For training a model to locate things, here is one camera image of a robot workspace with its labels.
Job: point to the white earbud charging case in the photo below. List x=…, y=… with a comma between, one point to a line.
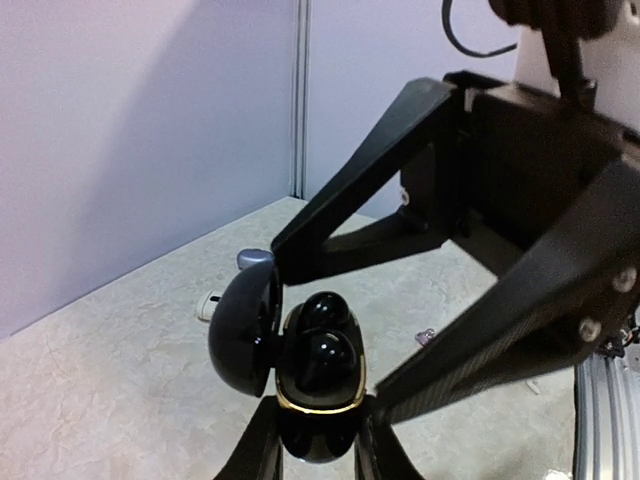
x=206, y=306

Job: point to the white earbud left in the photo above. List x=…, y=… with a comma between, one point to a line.
x=532, y=385

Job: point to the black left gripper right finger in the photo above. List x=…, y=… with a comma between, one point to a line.
x=378, y=452

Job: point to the blue-grey earbud charging case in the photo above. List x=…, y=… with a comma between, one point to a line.
x=249, y=257

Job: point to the black earbud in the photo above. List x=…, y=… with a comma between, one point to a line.
x=326, y=356
x=325, y=309

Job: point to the aluminium right corner post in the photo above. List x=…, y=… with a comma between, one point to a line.
x=299, y=98

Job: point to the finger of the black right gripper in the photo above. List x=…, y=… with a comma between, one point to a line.
x=575, y=286
x=415, y=138

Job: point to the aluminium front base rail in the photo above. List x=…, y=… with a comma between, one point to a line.
x=607, y=417

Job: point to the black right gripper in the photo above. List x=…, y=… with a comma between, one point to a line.
x=506, y=157

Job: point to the black gold earbud charging case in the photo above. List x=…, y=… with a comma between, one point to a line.
x=250, y=339

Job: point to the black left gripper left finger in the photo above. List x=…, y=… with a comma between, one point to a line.
x=259, y=453

